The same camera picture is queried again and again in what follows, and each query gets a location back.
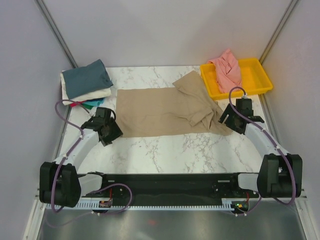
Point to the right corner aluminium post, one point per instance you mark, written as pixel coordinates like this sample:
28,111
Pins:
278,30

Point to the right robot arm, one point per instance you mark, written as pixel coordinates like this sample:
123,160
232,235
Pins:
280,173

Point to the folded cream t shirt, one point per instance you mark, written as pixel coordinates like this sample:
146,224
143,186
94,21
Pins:
88,96

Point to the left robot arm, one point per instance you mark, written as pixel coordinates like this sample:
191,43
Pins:
60,184

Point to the pink t shirt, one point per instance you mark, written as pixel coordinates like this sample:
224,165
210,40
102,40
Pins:
228,71

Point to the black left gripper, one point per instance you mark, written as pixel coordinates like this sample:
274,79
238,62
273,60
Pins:
116,132

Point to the folded blue-grey t shirt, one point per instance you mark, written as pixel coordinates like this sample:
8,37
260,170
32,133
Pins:
86,79

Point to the folded red t shirt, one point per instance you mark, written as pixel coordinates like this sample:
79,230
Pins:
74,104

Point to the corner aluminium post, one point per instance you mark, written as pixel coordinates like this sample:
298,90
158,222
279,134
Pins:
278,30
56,31

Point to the folded green t shirt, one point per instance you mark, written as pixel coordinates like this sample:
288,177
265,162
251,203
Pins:
89,107

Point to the left corner aluminium post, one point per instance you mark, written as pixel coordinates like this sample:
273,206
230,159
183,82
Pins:
56,31

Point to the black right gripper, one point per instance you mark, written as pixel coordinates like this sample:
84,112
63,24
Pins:
228,110

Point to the white slotted cable duct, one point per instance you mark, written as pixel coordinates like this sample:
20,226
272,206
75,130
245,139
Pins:
105,204

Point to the yellow plastic bin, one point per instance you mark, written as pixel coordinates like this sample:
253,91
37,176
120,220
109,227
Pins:
254,79

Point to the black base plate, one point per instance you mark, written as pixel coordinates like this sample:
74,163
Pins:
185,189

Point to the beige t shirt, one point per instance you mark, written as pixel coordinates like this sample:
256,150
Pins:
184,108

